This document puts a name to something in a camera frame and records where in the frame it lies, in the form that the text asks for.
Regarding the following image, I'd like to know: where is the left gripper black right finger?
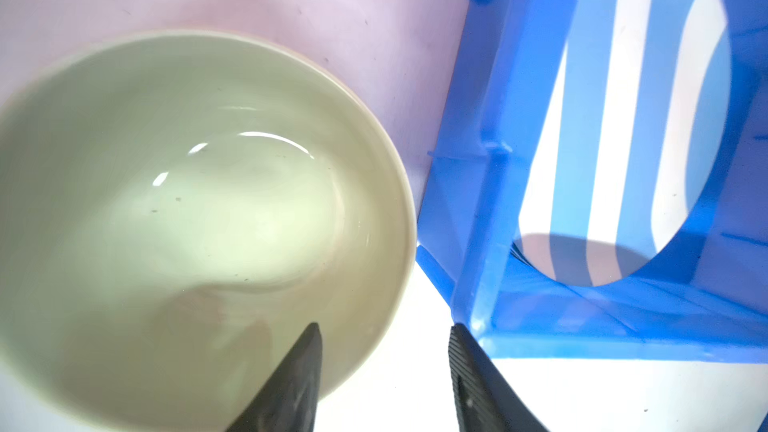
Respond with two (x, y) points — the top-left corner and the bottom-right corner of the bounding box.
(448, 323), (547, 432)

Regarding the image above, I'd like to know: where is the light green bowl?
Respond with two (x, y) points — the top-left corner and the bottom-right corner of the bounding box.
(1, 31), (416, 431)

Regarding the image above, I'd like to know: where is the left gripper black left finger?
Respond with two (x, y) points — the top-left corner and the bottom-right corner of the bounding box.
(226, 322), (323, 432)

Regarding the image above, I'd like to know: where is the blue plastic bin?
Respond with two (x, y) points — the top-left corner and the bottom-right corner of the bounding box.
(417, 0), (767, 363)

